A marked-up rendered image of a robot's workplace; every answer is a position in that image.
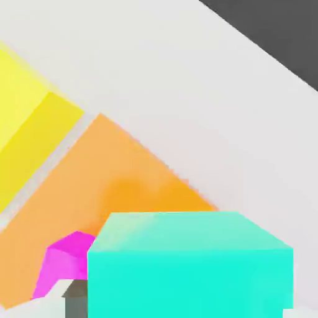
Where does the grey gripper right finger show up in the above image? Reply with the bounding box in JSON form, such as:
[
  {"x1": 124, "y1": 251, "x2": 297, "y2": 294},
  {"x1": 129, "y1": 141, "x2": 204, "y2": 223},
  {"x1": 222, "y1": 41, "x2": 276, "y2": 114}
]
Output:
[{"x1": 282, "y1": 307, "x2": 318, "y2": 318}]

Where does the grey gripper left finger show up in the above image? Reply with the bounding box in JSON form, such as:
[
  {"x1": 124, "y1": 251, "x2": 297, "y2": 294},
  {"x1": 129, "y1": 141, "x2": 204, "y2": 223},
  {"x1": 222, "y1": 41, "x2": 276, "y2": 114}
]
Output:
[{"x1": 0, "y1": 278, "x2": 89, "y2": 318}]

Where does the small cyan cube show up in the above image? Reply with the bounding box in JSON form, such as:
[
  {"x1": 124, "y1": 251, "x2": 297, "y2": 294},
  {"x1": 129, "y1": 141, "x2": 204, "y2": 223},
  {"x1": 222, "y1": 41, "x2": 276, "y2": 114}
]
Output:
[{"x1": 86, "y1": 211, "x2": 294, "y2": 318}]

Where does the large yellow box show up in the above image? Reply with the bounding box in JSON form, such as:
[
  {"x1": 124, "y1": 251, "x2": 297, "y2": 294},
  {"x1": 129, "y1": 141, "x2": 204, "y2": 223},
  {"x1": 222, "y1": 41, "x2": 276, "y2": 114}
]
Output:
[{"x1": 0, "y1": 48, "x2": 86, "y2": 214}]

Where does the small magenta cube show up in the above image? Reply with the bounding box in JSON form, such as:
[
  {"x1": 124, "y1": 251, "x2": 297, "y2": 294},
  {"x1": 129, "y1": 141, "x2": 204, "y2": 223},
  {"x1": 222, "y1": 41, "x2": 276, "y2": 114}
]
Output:
[{"x1": 31, "y1": 230, "x2": 97, "y2": 300}]

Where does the large orange box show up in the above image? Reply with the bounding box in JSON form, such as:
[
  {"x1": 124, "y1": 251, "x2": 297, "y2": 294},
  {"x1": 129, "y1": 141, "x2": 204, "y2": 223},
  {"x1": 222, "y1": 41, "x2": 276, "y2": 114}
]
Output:
[{"x1": 0, "y1": 112, "x2": 220, "y2": 311}]

